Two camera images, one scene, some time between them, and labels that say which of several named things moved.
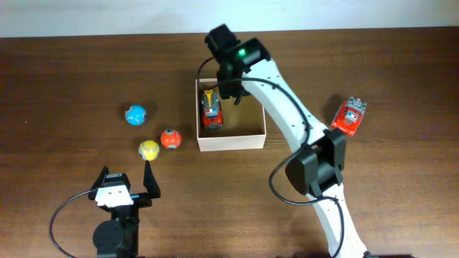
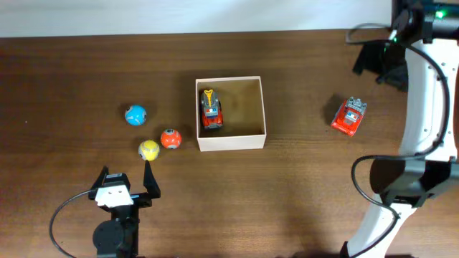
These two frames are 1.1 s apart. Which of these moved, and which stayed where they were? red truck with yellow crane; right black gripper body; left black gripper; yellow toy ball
Moved: right black gripper body
Stayed: yellow toy ball; left black gripper; red truck with yellow crane
